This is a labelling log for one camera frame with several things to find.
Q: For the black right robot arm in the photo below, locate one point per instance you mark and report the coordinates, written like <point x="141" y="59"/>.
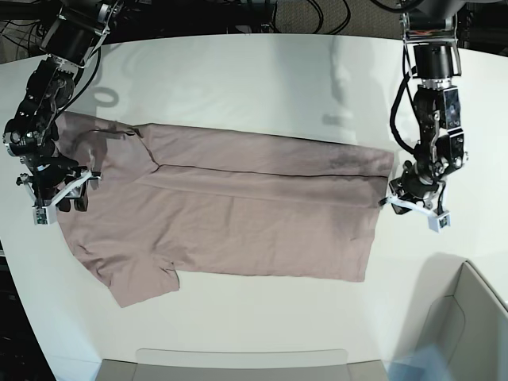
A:
<point x="75" y="36"/>

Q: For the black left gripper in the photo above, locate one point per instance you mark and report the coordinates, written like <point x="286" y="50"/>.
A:
<point x="411" y="187"/>

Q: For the blue translucent object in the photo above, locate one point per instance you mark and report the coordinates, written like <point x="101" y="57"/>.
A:
<point x="416" y="363"/>

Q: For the mauve pink T-shirt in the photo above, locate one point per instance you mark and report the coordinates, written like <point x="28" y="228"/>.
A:
<point x="176" y="198"/>

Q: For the grey box right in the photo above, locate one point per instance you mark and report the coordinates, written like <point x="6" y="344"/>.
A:
<point x="465" y="334"/>

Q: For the white camera bracket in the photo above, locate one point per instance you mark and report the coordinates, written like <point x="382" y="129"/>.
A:
<point x="44" y="215"/>
<point x="438" y="217"/>

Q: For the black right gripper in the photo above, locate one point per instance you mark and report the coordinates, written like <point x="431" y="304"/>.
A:
<point x="48" y="173"/>

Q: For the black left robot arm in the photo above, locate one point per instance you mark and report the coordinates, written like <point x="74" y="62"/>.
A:
<point x="430" y="61"/>

